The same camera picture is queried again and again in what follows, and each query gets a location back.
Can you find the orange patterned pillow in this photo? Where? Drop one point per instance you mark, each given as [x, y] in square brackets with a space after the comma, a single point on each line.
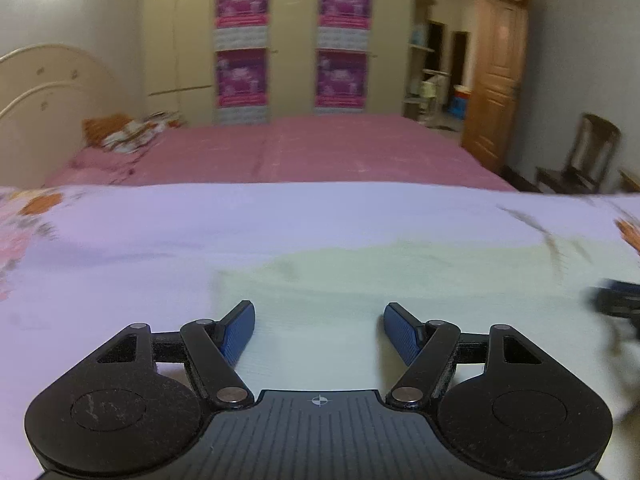
[120, 133]

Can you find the cream arched headboard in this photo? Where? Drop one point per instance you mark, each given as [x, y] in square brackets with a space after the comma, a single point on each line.
[47, 91]

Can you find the brown wooden door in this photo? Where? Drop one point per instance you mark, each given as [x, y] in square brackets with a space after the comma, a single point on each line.
[498, 75]

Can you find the pink checked bed cover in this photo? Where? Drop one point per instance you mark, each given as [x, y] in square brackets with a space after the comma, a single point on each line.
[331, 148]

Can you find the upper right magenta poster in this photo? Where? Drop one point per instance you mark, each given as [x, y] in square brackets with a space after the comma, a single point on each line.
[350, 14]

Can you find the cream wardrobe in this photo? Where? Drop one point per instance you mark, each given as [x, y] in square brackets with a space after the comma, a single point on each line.
[180, 42]

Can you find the upper left magenta poster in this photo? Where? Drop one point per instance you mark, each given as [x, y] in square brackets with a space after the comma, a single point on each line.
[241, 13]

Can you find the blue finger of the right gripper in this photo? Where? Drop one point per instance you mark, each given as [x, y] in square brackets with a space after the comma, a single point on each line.
[617, 299]

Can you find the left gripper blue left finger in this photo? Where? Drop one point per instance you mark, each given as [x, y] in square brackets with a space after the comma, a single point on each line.
[213, 348]

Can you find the lower right magenta poster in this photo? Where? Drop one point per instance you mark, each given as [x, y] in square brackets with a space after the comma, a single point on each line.
[341, 82]

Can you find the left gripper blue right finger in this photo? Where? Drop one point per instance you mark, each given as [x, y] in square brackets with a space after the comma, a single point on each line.
[428, 349]

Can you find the magenta poster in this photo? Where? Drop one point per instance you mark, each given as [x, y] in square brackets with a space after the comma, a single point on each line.
[241, 13]
[241, 77]
[350, 14]
[341, 82]

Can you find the dark wooden chair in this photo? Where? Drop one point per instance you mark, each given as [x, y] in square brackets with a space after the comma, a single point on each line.
[588, 160]

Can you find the lower left magenta poster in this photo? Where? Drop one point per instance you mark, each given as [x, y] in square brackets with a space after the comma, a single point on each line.
[241, 77]

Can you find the white knitted sweater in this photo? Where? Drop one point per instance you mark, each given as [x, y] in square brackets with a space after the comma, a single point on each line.
[318, 313]

